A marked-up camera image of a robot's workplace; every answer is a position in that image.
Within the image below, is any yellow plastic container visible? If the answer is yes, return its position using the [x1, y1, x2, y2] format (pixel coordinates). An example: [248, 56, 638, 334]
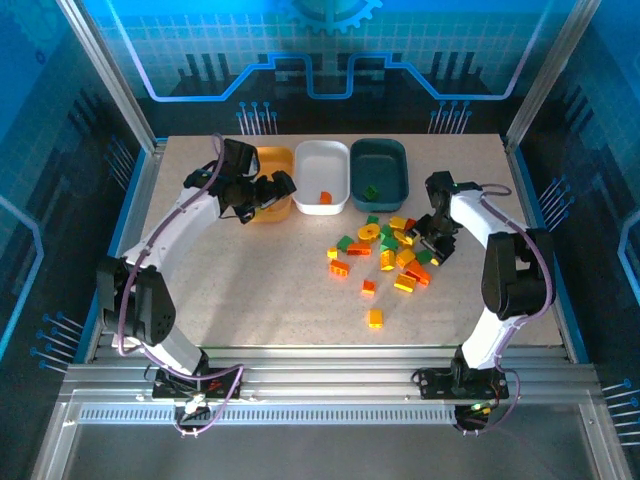
[247, 145, 295, 225]

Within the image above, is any white plastic container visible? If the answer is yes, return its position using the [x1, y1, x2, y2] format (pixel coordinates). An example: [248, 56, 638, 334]
[292, 139, 351, 217]

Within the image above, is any dark teal plastic container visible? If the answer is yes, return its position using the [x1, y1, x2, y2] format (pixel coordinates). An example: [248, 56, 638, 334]
[349, 138, 410, 214]

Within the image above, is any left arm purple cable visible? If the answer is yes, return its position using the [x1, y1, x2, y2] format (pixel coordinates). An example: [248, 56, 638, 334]
[117, 132, 246, 439]

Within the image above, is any right aluminium side rail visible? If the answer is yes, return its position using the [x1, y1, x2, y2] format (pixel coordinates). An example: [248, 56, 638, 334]
[502, 141, 591, 364]

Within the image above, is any aluminium side rail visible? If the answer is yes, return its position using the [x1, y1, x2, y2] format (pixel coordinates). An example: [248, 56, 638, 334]
[82, 141, 169, 364]
[502, 141, 591, 364]

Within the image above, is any left aluminium side rail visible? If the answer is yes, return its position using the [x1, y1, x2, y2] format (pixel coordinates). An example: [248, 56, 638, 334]
[82, 141, 169, 364]

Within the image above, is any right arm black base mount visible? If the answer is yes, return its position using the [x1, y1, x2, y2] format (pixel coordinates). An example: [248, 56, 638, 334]
[413, 367, 510, 401]

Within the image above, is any left aluminium frame post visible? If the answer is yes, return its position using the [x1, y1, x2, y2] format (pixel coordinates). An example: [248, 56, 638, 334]
[55, 0, 160, 154]

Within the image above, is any aluminium frame post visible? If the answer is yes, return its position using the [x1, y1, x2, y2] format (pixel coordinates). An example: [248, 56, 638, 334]
[55, 0, 160, 154]
[503, 0, 602, 154]

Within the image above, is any right aluminium frame post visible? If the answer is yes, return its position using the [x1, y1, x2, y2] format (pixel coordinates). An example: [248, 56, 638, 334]
[503, 0, 602, 154]

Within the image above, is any aluminium cross rail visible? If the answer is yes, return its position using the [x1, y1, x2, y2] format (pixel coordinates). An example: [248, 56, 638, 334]
[58, 363, 601, 404]

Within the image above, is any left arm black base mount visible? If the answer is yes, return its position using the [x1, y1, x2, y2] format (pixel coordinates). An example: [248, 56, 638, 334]
[149, 367, 243, 401]

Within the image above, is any slotted grey cable duct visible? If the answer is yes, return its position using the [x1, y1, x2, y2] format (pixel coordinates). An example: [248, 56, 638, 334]
[78, 407, 461, 425]

